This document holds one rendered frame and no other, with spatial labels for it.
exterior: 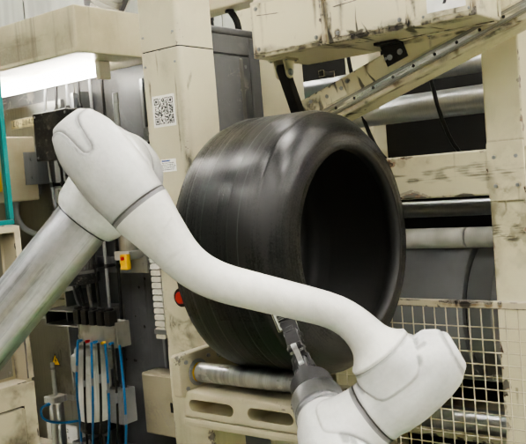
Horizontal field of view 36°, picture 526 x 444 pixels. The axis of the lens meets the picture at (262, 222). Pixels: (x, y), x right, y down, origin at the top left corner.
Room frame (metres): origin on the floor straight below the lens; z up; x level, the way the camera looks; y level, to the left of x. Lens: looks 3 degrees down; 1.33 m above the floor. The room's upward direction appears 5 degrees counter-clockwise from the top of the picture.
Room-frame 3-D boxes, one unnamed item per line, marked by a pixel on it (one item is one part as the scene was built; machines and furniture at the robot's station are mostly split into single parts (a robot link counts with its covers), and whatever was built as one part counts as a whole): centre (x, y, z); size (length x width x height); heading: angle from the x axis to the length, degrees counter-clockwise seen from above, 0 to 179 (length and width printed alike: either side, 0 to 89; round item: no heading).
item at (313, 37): (1.98, -0.32, 1.71); 0.61 x 0.25 x 0.15; 52
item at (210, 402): (1.72, 0.05, 0.84); 0.36 x 0.09 x 0.06; 52
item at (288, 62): (2.12, -0.09, 1.61); 0.06 x 0.06 x 0.05; 52
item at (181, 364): (1.94, 0.10, 0.90); 0.40 x 0.03 x 0.10; 142
